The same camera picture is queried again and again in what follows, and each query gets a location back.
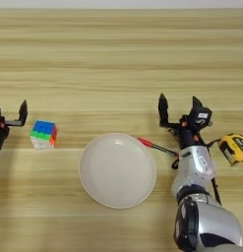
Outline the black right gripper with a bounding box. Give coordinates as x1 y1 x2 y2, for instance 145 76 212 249
157 93 207 151

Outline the multicolour puzzle cube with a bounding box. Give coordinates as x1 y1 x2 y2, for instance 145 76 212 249
30 119 58 151

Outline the yellow tape measure with strap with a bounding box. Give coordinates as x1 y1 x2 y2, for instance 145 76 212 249
171 132 243 170

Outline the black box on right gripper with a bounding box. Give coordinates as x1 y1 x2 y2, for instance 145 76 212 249
187 106 213 132

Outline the red pen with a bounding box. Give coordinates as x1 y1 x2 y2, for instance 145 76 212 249
137 137 180 158

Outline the white round plate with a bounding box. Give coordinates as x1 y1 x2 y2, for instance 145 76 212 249
79 132 157 210

